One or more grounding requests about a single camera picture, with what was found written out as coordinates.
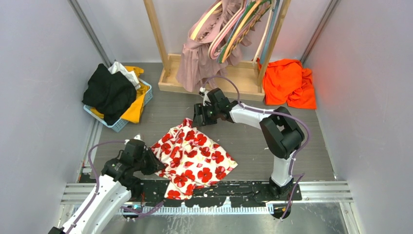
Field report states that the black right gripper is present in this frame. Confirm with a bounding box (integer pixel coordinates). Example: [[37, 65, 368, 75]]
[[191, 102, 220, 128]]

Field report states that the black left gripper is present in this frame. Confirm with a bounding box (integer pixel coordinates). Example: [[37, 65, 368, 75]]
[[133, 147, 165, 176]]

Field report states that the red poppy print garment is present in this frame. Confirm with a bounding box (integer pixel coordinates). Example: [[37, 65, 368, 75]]
[[151, 118, 238, 200]]

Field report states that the pink pleated skirt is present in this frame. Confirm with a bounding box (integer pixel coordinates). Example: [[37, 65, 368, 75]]
[[176, 1, 255, 92]]

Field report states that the beige plastic hanger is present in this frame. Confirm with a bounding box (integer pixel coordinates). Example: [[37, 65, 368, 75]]
[[189, 0, 222, 40]]

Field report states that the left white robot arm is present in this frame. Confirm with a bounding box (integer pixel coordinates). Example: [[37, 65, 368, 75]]
[[49, 135, 164, 234]]

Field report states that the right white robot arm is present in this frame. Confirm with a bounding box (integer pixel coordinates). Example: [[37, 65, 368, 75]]
[[192, 88, 305, 200]]

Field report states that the wooden hanger rack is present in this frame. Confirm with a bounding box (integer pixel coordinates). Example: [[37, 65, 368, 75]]
[[143, 0, 291, 102]]

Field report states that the pink hanger on rack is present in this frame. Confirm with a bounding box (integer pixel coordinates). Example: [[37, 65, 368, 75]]
[[208, 0, 247, 59]]

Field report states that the cream hanger on rack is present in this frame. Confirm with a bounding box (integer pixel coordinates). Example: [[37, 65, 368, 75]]
[[252, 0, 277, 65]]

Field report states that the peach hanger on rack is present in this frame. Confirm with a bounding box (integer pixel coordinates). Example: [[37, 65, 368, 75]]
[[217, 0, 263, 63]]

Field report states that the teal hanger on rack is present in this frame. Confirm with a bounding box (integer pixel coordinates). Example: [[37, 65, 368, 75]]
[[260, 0, 281, 61]]

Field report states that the blue plastic basket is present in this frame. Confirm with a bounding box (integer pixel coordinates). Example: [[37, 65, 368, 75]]
[[83, 78, 153, 133]]

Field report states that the yellow garment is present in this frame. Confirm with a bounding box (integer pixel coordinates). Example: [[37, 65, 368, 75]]
[[82, 62, 152, 127]]

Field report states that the black garment in basket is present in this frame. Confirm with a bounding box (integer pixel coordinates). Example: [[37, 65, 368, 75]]
[[82, 63, 137, 125]]

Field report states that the orange garment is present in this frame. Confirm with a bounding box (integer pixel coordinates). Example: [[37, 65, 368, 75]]
[[262, 58, 317, 110]]

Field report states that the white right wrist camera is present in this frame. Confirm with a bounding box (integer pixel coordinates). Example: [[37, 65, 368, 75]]
[[199, 87, 210, 106]]

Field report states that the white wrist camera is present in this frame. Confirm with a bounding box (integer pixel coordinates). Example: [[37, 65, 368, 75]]
[[124, 134, 142, 145], [199, 87, 210, 106]]

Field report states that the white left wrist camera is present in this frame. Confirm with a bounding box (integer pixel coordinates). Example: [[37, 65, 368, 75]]
[[124, 134, 142, 145]]

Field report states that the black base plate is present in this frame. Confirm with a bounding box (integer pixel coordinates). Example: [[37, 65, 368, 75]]
[[125, 179, 302, 208]]

